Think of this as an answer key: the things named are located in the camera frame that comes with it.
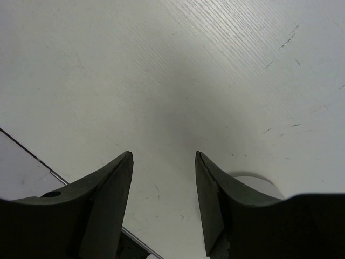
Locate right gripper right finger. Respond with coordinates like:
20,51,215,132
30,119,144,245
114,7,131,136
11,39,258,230
195,152,344,258

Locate white round divided container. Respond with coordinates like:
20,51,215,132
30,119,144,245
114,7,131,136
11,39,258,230
234,175,285,200

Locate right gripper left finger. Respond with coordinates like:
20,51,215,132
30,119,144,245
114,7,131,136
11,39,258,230
1,151,133,258

